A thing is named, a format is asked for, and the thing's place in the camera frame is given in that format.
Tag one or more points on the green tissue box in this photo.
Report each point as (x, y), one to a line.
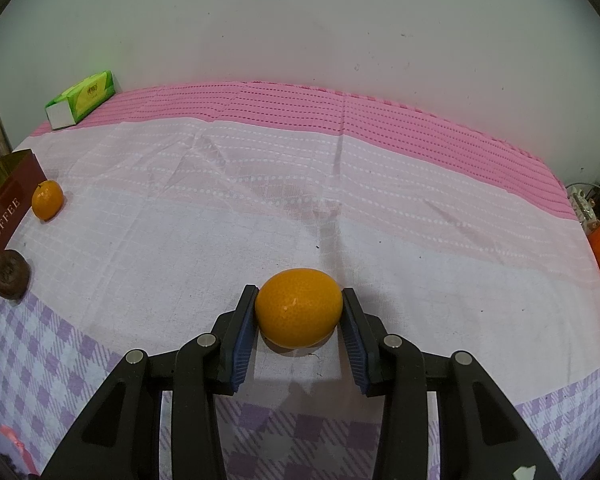
(80, 97)

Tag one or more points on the small orange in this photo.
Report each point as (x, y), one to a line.
(47, 200)

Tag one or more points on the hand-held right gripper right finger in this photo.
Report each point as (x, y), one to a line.
(355, 352)

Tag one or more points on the dark brown mangosteen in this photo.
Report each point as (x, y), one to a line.
(10, 275)

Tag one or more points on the white purple plaid cloth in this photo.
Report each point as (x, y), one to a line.
(405, 240)

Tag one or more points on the red plastic scrap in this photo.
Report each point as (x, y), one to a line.
(14, 440)

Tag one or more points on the large orange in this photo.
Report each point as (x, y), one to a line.
(299, 308)

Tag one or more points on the dark red cardboard box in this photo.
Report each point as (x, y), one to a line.
(10, 210)

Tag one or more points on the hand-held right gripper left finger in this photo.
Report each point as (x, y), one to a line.
(242, 355)

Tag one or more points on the white power strip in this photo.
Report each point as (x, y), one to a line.
(584, 205)

